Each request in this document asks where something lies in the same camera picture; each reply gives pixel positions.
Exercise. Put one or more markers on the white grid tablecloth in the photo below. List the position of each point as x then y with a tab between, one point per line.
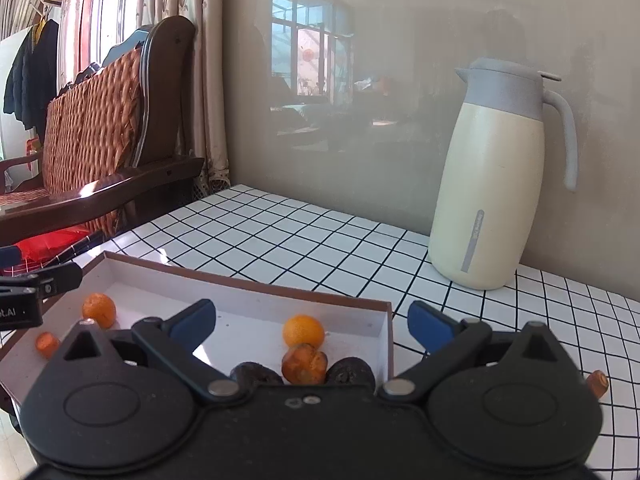
300	240

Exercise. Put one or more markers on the cream and grey thermos jug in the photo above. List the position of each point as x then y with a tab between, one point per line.
490	185

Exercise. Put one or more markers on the small yellow-orange tangerine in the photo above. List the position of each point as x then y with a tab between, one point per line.
303	331

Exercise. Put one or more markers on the dark hanging coat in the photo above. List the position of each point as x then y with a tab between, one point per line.
32	75

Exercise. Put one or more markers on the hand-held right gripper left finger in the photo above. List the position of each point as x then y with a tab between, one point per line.
192	322

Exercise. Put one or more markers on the small deep orange tangerine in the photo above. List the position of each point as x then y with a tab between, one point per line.
99	309

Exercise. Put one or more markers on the thick carrot chunk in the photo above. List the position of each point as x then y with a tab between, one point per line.
302	365

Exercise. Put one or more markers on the woven rattan chair cushion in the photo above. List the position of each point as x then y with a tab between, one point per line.
90	130

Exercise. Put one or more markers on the beige curtain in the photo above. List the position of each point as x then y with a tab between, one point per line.
210	85

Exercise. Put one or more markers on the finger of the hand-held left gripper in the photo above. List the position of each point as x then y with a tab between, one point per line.
9	256
60	276

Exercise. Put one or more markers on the small carrot chunk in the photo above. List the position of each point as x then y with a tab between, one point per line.
597	384
47	345

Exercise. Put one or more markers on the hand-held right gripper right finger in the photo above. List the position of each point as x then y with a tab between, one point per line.
430	325

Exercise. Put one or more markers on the dark wooden armchair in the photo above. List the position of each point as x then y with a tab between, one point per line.
165	110

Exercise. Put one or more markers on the dark brown round fruit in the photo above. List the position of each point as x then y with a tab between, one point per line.
350	372
255	375

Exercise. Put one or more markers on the red plastic bag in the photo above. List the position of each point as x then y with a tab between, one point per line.
40	247

